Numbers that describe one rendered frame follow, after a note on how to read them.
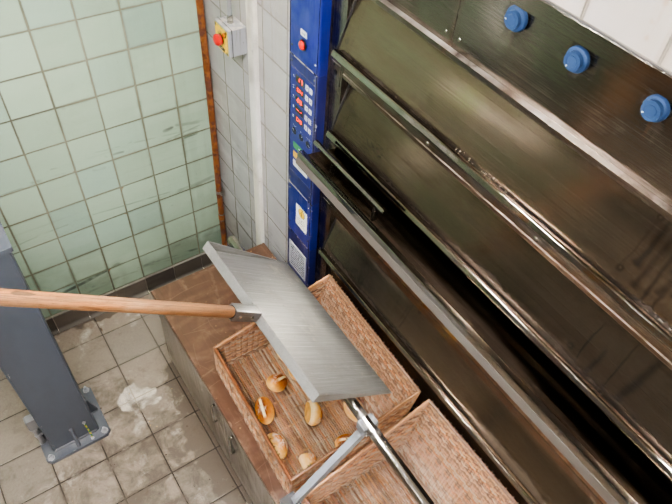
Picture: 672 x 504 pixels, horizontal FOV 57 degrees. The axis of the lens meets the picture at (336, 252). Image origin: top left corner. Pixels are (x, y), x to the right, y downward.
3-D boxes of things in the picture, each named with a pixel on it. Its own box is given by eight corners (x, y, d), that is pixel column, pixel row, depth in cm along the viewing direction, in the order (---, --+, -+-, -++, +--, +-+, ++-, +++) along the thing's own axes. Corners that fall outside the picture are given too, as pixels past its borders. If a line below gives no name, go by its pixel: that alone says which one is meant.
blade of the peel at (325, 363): (312, 402, 142) (319, 394, 142) (202, 248, 170) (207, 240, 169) (391, 393, 172) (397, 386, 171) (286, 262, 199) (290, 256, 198)
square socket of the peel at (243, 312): (230, 322, 148) (238, 312, 147) (223, 311, 150) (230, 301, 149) (256, 323, 155) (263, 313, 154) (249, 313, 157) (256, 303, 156)
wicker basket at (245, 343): (326, 315, 246) (330, 270, 225) (411, 430, 215) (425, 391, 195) (213, 369, 226) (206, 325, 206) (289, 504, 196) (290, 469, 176)
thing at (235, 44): (234, 40, 220) (232, 13, 212) (247, 53, 215) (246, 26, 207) (215, 45, 217) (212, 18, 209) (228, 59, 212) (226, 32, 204)
